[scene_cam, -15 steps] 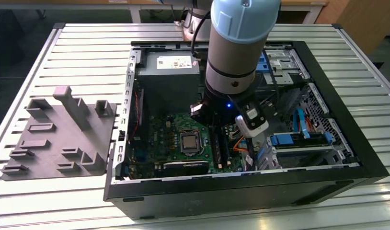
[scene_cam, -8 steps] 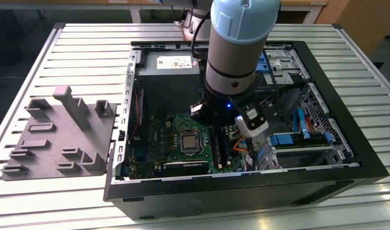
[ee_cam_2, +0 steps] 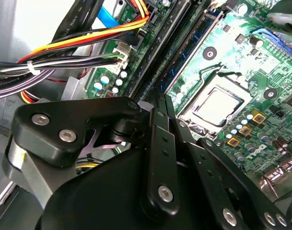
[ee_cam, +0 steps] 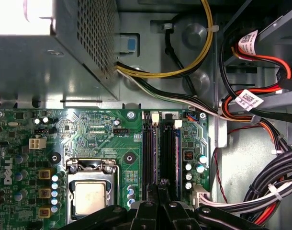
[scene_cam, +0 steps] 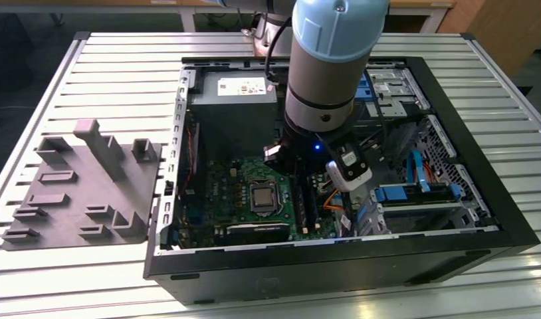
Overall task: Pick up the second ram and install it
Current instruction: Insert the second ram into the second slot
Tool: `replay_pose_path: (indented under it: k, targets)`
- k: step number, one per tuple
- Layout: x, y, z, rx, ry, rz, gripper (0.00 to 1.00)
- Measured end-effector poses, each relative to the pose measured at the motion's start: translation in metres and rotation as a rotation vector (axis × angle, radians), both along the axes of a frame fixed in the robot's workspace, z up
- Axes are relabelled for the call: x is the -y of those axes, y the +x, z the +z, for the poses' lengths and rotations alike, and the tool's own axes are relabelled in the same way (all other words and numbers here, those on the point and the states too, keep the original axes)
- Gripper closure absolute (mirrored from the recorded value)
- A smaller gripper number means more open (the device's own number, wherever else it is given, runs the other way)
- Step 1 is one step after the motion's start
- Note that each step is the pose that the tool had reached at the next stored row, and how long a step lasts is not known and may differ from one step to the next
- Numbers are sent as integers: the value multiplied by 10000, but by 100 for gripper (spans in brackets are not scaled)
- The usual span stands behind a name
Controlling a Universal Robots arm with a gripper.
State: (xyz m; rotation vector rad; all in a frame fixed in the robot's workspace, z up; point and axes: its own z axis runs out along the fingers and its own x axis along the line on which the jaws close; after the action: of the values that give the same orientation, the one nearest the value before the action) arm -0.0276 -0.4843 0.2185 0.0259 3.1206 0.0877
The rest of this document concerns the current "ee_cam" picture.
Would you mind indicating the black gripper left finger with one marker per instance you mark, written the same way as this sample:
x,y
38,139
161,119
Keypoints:
x,y
146,215

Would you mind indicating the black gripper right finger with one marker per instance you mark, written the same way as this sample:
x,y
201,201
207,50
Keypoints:
x,y
177,215

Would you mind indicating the black RAM slot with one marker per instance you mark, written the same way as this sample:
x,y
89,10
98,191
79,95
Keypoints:
x,y
168,153
147,153

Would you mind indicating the RAM slot with white clips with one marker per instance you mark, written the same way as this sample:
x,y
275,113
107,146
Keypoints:
x,y
155,118

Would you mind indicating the white board connector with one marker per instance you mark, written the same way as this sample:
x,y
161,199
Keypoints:
x,y
199,194

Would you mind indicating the silver CPU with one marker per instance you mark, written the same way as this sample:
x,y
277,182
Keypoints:
x,y
89,197

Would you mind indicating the metal socket cover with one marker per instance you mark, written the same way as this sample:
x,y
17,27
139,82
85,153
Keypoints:
x,y
70,198

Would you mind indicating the green motherboard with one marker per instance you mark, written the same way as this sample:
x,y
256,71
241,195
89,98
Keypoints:
x,y
100,143

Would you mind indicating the white four pin connector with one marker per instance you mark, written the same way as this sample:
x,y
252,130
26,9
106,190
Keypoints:
x,y
37,143

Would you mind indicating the white barcode label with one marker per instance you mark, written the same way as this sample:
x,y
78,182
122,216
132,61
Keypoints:
x,y
247,42
249,99

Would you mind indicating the blue release tab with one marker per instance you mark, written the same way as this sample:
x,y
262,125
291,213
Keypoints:
x,y
131,45

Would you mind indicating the black PC case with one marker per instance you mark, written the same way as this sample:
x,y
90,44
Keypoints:
x,y
189,36

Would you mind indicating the grey power supply unit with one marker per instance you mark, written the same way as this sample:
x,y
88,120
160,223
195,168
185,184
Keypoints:
x,y
28,72

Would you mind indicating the grey metal drive cage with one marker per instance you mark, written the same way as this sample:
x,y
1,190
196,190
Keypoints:
x,y
280,31

